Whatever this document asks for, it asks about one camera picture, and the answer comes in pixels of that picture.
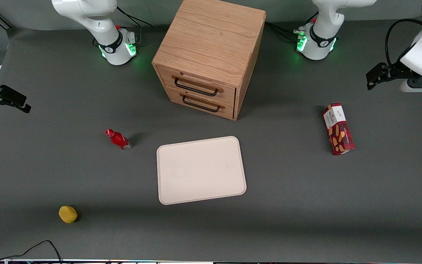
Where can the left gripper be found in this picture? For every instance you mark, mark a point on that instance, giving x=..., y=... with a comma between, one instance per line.
x=396, y=71

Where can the red cookie box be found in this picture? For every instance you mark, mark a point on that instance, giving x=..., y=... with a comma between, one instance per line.
x=338, y=129

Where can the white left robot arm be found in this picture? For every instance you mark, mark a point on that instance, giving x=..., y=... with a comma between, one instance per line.
x=322, y=33

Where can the beige rectangular tray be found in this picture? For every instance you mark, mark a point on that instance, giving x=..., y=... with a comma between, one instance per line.
x=200, y=170

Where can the small red bottle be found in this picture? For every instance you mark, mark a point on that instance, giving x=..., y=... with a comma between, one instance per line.
x=118, y=139

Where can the yellow lemon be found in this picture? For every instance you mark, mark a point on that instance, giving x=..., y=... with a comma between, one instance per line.
x=67, y=214

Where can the wooden two-drawer cabinet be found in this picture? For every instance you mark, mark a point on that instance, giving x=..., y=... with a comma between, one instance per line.
x=211, y=51

